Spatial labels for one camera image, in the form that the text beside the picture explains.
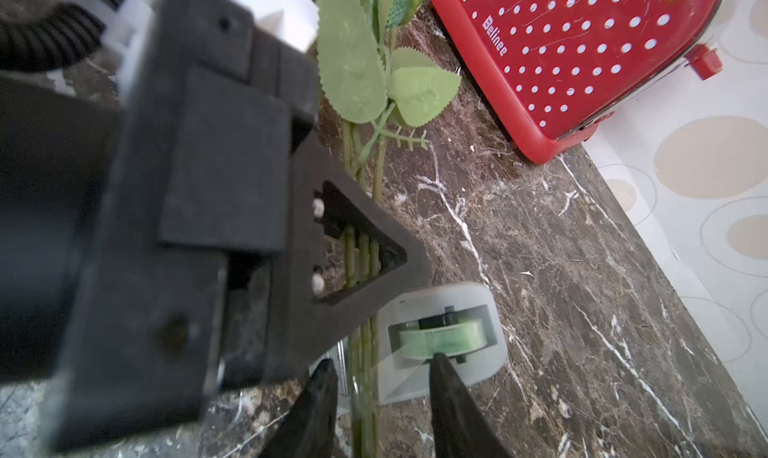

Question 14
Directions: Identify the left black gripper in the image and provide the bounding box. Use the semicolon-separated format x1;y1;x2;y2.
1;0;317;452

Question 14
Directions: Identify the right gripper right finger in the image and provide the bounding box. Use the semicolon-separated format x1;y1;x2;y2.
429;353;512;457

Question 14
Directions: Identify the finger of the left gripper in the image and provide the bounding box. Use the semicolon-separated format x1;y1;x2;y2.
221;137;431;391

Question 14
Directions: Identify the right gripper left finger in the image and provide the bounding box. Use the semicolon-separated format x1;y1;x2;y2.
260;359;338;457

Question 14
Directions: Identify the white tape dispenser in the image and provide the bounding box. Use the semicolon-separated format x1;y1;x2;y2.
373;282;507;406

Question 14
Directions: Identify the pink rose bouquet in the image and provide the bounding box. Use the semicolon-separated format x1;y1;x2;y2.
311;0;461;457

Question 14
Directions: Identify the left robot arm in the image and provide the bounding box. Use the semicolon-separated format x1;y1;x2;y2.
1;0;430;456

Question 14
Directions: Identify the red polka dot toaster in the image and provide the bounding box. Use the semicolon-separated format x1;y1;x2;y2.
431;0;724;164

